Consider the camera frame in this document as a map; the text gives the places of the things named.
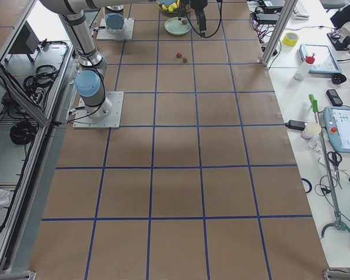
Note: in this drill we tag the white paper cup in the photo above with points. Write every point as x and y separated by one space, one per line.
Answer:
310 130

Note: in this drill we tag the yellow tape roll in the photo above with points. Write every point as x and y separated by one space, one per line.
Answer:
290 39

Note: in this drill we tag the black power adapter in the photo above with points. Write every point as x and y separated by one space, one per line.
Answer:
295 125

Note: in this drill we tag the black handled scissors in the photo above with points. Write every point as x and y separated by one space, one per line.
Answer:
335 158

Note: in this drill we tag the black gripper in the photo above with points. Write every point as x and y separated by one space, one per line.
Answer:
199 4

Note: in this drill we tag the grey control box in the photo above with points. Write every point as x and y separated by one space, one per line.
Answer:
26 43

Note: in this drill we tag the yellow banana bunch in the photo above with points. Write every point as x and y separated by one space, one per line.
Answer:
170 7

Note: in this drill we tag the black phone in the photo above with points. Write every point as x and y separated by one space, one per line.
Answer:
334 98

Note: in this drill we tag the teach pendant with screen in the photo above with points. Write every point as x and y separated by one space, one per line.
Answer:
337 123

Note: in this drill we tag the light green plate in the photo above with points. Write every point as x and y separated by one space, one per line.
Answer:
175 27

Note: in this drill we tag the aluminium frame post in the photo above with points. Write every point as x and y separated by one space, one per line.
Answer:
279 28

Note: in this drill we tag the black power brick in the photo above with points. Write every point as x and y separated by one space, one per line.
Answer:
264 18

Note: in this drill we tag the long reach grabber tool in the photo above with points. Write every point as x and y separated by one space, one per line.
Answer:
338 224

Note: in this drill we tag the white bottle red cap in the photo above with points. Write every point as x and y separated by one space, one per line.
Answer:
304 69

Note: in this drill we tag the woven wicker fruit basket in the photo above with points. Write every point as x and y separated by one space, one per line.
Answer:
169 9

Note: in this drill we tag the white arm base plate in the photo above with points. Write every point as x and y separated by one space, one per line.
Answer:
110 34
108 115

